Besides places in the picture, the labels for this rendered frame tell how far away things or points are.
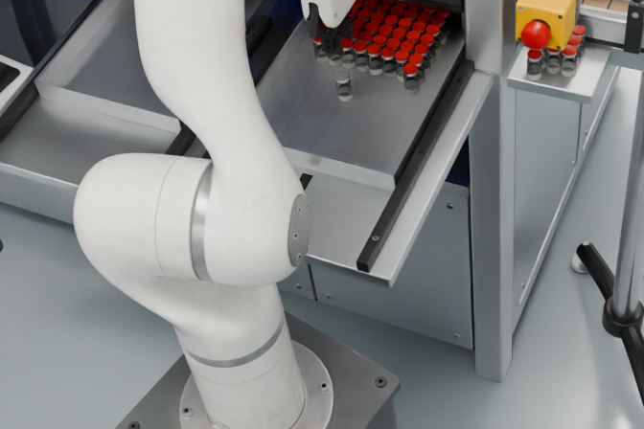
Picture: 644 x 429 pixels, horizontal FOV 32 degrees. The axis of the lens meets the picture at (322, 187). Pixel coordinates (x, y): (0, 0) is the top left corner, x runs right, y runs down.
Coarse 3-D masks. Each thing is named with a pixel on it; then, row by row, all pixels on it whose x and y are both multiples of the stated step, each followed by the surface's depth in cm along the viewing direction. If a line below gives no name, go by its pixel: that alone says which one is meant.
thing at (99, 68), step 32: (128, 0) 190; (256, 0) 186; (96, 32) 186; (128, 32) 185; (64, 64) 180; (96, 64) 180; (128, 64) 179; (64, 96) 174; (96, 96) 171; (128, 96) 175; (160, 128) 169
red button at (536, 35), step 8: (528, 24) 156; (536, 24) 155; (544, 24) 155; (528, 32) 155; (536, 32) 154; (544, 32) 154; (528, 40) 156; (536, 40) 155; (544, 40) 155; (536, 48) 156
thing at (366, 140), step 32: (288, 64) 175; (320, 64) 174; (448, 64) 171; (288, 96) 171; (320, 96) 170; (384, 96) 168; (416, 96) 167; (288, 128) 166; (320, 128) 165; (352, 128) 165; (384, 128) 164; (416, 128) 158; (320, 160) 158; (352, 160) 161; (384, 160) 160
